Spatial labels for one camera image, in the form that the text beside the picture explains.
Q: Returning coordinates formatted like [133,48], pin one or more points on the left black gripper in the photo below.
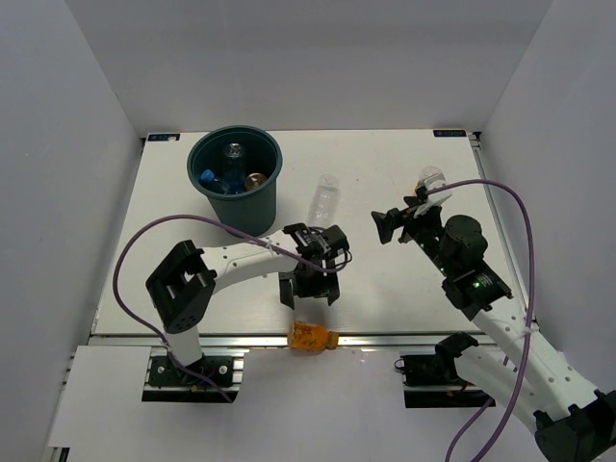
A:
[324,285]

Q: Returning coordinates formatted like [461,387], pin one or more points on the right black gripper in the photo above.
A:
[393,219]

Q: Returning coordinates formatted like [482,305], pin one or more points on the clear unlabelled plastic bottle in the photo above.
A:
[324,203]

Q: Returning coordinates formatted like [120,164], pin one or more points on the blue label water bottle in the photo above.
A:
[216,184]

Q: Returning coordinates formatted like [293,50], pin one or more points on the orange juice bottle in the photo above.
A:
[254,181]
[311,337]

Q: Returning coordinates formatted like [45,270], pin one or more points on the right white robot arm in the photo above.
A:
[568,416]

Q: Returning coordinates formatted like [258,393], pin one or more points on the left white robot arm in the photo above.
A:
[182,285]

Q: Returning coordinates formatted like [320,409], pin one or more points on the dark green plastic bin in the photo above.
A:
[253,212]

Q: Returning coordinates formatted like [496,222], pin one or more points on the small orange capped bottle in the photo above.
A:
[427,171]

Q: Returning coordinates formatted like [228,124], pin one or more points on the right blue corner sticker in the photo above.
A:
[449,133]

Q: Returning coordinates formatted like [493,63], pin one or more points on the blue corner sticker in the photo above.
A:
[449,133]
[163,137]

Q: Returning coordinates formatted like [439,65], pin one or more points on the left blue corner sticker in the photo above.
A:
[163,137]

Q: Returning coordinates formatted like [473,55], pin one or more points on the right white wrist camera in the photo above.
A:
[432,190]

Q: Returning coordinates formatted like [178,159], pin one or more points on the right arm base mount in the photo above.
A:
[431,381]

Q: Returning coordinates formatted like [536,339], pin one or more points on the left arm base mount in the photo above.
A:
[215,378]

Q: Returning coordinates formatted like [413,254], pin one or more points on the aluminium table front rail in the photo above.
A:
[250,341]

